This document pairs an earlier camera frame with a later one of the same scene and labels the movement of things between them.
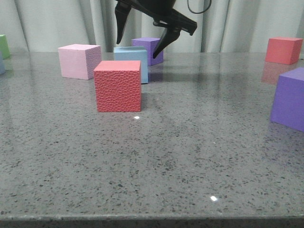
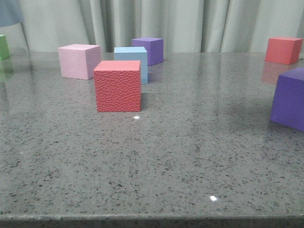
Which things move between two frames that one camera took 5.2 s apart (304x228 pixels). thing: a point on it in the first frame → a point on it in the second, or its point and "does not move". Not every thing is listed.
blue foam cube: (2, 69) → (11, 13)
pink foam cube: (79, 61) does not move
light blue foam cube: (134, 53) does not move
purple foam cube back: (150, 44) does not move
